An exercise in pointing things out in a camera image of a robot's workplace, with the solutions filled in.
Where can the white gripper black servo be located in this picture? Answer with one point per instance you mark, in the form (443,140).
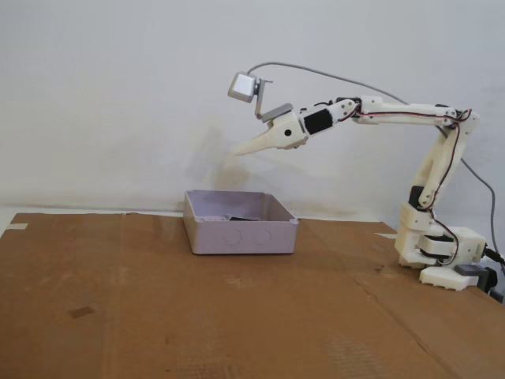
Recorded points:
(283,134)

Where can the black rectangular block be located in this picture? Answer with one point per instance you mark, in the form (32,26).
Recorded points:
(240,218)

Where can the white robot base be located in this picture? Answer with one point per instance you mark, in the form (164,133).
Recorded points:
(442,278)

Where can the pale lilac plastic box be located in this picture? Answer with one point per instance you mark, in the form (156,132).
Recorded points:
(240,241)

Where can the silver webcam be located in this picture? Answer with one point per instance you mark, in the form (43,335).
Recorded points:
(241,87)

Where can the brown cardboard sheet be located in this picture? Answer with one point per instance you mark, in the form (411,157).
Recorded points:
(158,316)

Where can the grey and black table clamp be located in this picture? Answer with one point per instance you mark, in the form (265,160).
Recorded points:
(467,270)

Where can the white tape strip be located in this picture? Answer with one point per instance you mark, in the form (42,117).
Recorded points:
(17,227)

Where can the grey webcam mount bracket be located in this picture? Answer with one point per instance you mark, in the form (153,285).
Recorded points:
(276,113)

